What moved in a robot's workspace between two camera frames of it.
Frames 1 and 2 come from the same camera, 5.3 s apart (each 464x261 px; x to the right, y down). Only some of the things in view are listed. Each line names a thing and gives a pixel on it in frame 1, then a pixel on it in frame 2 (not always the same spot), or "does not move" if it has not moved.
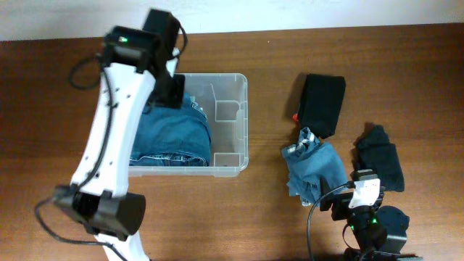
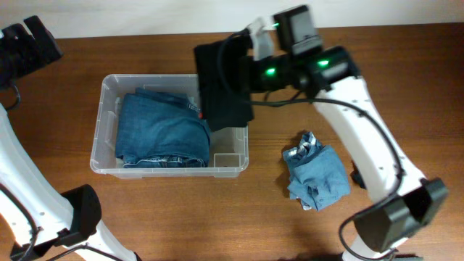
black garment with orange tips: [320, 104] -> [225, 103]
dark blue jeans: [172, 136] does not move
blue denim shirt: [308, 160] does not move
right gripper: [340, 201] -> [248, 72]
